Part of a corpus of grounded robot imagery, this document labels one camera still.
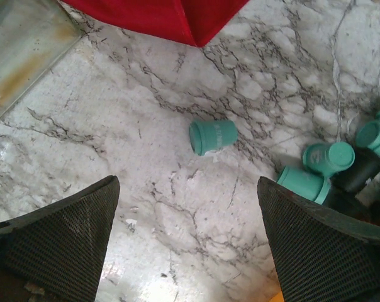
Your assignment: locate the orange plastic storage basket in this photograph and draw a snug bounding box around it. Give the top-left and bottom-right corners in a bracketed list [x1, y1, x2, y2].
[269, 291, 284, 302]

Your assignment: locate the teal capsule upright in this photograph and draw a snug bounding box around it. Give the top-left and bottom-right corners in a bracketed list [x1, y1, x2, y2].
[302, 142, 355, 177]

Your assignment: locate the teal capsule right edge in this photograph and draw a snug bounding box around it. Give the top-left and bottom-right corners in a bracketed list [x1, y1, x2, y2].
[355, 120, 380, 156]

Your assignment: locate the black coffee capsule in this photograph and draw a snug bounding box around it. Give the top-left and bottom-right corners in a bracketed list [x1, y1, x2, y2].
[332, 147, 380, 195]

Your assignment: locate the teal capsule lying front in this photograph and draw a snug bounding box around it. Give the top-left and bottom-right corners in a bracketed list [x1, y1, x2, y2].
[276, 166, 331, 204]

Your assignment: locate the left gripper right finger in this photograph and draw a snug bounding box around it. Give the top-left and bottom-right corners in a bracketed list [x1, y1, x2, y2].
[257, 177, 380, 301]

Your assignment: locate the red cloth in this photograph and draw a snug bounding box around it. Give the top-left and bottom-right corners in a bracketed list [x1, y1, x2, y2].
[64, 0, 247, 47]

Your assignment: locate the lone teal coffee capsule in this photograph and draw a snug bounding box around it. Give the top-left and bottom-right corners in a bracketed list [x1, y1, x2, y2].
[189, 120, 238, 156]

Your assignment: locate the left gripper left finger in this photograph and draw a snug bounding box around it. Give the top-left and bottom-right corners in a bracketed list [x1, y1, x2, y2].
[0, 176, 120, 301]

